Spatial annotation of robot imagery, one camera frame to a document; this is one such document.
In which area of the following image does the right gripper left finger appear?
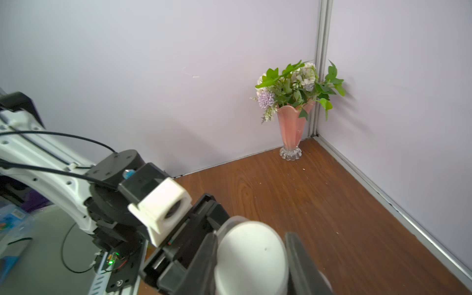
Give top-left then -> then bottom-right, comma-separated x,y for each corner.
175,232 -> 218,295

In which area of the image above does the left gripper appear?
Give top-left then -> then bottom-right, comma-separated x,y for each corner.
140,194 -> 229,293

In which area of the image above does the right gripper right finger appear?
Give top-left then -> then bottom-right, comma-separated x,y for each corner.
285,232 -> 334,295

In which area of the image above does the square clear plastic bottle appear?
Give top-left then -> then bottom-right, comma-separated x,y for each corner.
214,216 -> 334,295

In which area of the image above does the white bottle cap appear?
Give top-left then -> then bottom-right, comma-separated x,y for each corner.
214,216 -> 289,295

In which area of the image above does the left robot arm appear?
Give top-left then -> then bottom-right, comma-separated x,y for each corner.
1,92 -> 229,295

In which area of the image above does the pink vase with flowers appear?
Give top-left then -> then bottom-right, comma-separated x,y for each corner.
252,61 -> 345,161

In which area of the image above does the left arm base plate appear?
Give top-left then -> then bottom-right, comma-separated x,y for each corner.
87,242 -> 148,295

